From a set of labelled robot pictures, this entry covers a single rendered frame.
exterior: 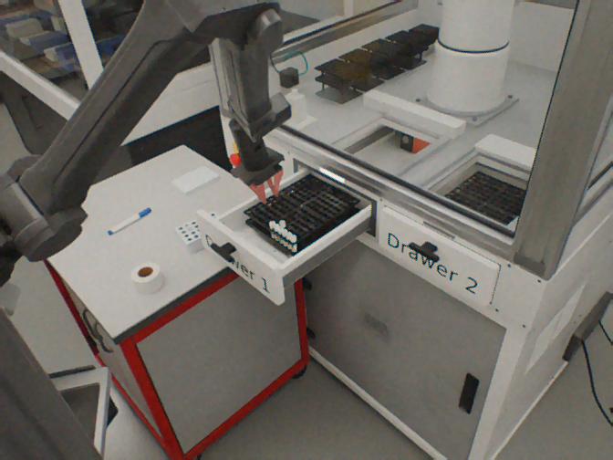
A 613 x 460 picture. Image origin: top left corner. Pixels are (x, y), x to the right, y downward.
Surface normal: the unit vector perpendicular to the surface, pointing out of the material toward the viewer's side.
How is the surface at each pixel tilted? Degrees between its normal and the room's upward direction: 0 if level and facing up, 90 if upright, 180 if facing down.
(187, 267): 0
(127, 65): 67
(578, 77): 90
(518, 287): 90
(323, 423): 0
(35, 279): 0
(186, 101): 90
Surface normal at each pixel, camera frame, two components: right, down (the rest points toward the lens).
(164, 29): -0.37, 0.26
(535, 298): -0.73, 0.47
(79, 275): -0.06, -0.77
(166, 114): 0.69, 0.43
